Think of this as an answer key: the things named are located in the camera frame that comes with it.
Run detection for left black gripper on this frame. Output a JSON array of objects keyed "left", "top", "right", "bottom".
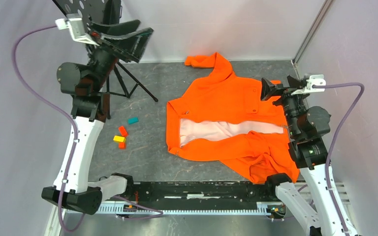
[{"left": 88, "top": 20, "right": 154, "bottom": 91}]

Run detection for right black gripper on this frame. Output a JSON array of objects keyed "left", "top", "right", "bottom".
[{"left": 260, "top": 75, "right": 311, "bottom": 136}]

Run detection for orange jacket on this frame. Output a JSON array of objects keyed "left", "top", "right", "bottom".
[{"left": 166, "top": 53, "right": 299, "bottom": 184}]

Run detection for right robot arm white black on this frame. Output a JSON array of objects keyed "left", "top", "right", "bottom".
[{"left": 260, "top": 74, "right": 358, "bottom": 236}]

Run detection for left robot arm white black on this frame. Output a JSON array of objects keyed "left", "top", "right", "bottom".
[{"left": 41, "top": 16, "right": 154, "bottom": 215}]

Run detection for black music stand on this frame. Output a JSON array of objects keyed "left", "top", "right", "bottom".
[{"left": 53, "top": 0, "right": 158, "bottom": 122}]

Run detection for teal block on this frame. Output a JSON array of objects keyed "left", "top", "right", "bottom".
[{"left": 127, "top": 117, "right": 139, "bottom": 124}]

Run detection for red block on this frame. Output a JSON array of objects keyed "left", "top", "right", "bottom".
[{"left": 118, "top": 126, "right": 128, "bottom": 137}]

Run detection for yellow block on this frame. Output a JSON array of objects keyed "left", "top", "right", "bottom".
[{"left": 113, "top": 135, "right": 126, "bottom": 143}]

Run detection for small orange block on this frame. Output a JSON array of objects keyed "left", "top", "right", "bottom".
[{"left": 118, "top": 142, "right": 126, "bottom": 149}]

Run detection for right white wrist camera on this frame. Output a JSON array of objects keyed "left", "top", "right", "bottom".
[{"left": 291, "top": 74, "right": 326, "bottom": 95}]

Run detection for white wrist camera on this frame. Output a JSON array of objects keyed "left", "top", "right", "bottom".
[
  {"left": 291, "top": 74, "right": 326, "bottom": 95},
  {"left": 55, "top": 13, "right": 99, "bottom": 46}
]

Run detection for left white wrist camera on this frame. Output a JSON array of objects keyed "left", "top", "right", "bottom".
[{"left": 55, "top": 13, "right": 99, "bottom": 46}]

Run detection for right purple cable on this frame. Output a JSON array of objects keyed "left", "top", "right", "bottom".
[{"left": 312, "top": 83, "right": 365, "bottom": 236}]

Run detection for aluminium frame rail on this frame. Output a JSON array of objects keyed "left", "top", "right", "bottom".
[{"left": 41, "top": 176, "right": 357, "bottom": 236}]

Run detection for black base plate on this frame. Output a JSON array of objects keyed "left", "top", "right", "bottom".
[{"left": 121, "top": 181, "right": 281, "bottom": 211}]

